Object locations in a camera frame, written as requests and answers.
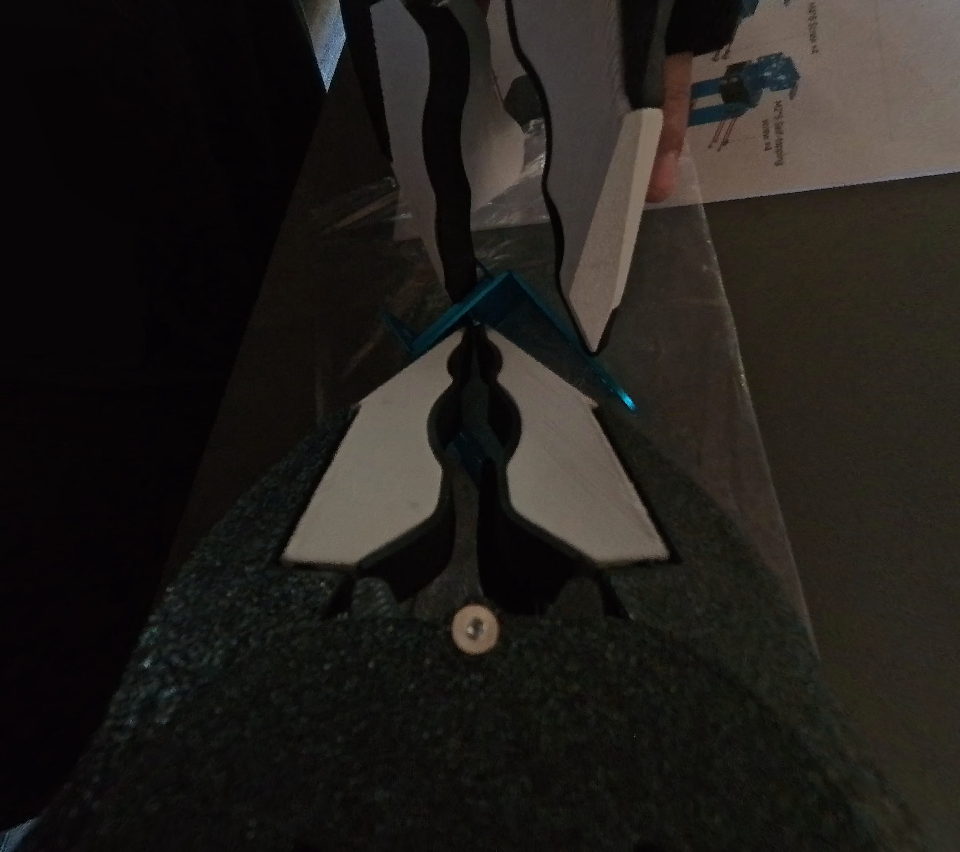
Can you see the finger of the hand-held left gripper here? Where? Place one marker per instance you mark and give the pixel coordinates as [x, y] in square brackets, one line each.
[577, 42]
[401, 102]

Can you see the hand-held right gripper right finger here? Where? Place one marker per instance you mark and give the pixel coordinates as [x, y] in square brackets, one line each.
[585, 492]

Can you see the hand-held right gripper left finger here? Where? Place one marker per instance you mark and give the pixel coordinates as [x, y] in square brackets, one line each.
[360, 492]

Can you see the large clear plastic bag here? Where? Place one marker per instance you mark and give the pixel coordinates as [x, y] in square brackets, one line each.
[697, 357]

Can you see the blue metal U bracket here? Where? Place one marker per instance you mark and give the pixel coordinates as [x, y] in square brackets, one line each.
[480, 297]

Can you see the person's left hand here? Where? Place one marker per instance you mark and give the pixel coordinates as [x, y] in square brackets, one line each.
[675, 117]

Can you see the white instruction sheet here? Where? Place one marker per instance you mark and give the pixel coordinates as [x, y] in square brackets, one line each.
[862, 80]

